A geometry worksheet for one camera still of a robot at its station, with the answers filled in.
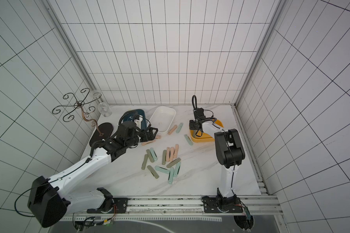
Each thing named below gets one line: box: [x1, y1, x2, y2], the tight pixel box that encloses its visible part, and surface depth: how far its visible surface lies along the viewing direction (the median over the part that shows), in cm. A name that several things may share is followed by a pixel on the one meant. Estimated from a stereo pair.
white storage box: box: [148, 105, 177, 134], surface depth 111 cm
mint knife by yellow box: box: [183, 133, 194, 146], surface depth 100 cm
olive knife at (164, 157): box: [161, 149, 167, 166], surface depth 92 cm
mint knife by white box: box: [175, 122, 184, 134], surface depth 107 cm
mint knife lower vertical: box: [168, 166, 175, 185], surface depth 84 cm
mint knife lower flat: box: [154, 165, 171, 175], surface depth 87 cm
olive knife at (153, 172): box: [146, 165, 160, 180], surface depth 85 cm
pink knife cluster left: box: [166, 146, 171, 163], surface depth 92 cm
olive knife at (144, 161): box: [140, 153, 149, 170], surface depth 90 cm
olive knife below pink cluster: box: [166, 157, 182, 168], surface depth 89 cm
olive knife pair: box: [145, 149, 155, 163], surface depth 92 cm
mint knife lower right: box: [173, 161, 182, 178], surface depth 87 cm
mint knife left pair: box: [149, 147, 158, 162], surface depth 92 cm
